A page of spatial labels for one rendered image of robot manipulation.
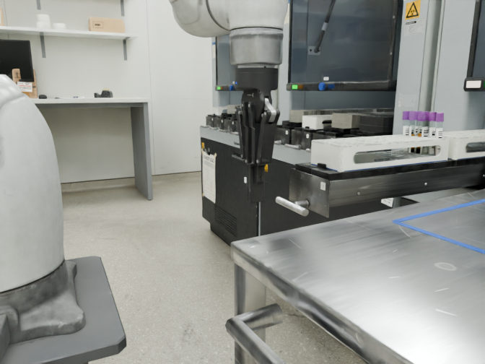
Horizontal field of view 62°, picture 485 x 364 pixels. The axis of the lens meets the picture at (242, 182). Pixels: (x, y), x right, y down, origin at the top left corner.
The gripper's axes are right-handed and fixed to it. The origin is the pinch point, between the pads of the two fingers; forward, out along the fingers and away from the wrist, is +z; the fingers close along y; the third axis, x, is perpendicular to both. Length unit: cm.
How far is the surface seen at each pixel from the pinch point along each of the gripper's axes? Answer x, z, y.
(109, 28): -22, -69, 324
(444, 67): -66, -22, 15
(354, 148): -18.2, -5.9, -5.1
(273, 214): -56, 40, 91
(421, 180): -34.6, 1.5, -6.8
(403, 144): -30.6, -5.8, -5.0
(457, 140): -47.0, -5.8, -4.9
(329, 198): -11.6, 2.6, -6.8
